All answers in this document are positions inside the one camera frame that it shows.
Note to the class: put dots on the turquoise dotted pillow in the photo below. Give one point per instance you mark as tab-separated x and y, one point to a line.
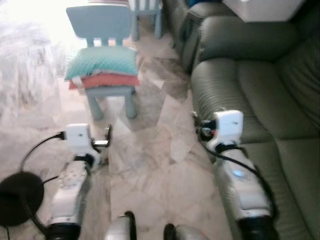
102	61

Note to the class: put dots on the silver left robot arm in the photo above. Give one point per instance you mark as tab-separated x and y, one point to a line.
70	192

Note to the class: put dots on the green leather sofa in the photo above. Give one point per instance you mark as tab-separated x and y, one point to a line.
270	90

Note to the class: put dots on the silver left robot leg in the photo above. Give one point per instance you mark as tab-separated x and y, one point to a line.
119	229

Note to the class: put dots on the silver robot leg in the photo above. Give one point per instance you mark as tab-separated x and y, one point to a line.
187	233
119	229

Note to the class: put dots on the black round floor base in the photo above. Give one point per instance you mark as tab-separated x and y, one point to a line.
17	197

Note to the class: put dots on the dark green leather armchair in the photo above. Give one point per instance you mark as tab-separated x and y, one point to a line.
185	35

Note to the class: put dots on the silver right robot leg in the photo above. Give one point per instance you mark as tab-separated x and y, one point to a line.
187	233

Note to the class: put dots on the light blue child chair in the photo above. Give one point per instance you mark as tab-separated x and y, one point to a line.
100	22

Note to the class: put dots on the striped light blue chair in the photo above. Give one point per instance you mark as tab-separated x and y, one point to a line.
147	10

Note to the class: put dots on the white table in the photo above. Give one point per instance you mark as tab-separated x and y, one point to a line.
262	9

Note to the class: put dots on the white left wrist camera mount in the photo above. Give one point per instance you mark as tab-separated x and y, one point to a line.
77	136

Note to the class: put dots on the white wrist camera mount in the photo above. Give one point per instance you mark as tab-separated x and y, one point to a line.
77	136
227	127

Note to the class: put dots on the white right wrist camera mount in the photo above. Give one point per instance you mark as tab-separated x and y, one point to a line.
227	127

